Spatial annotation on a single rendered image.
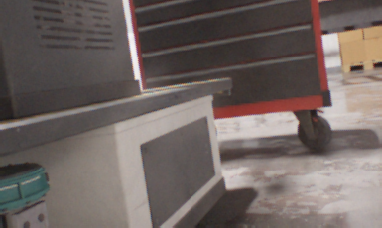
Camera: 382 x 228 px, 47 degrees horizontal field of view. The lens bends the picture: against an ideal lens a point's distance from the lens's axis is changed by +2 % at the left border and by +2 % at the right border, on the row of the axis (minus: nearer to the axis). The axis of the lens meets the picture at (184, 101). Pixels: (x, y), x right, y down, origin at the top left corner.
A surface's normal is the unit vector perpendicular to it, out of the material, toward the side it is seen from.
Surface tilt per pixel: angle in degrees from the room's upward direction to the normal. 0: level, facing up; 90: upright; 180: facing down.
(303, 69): 90
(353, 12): 90
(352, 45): 90
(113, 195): 90
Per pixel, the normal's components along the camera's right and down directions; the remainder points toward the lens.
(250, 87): -0.30, 0.10
